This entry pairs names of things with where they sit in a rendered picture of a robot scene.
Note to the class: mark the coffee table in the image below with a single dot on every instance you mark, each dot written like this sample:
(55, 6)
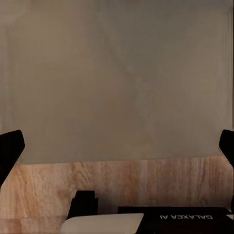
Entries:
(112, 80)

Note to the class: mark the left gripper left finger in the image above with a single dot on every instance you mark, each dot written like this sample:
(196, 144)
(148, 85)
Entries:
(11, 146)

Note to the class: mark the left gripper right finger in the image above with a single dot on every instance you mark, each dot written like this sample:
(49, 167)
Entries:
(226, 144)

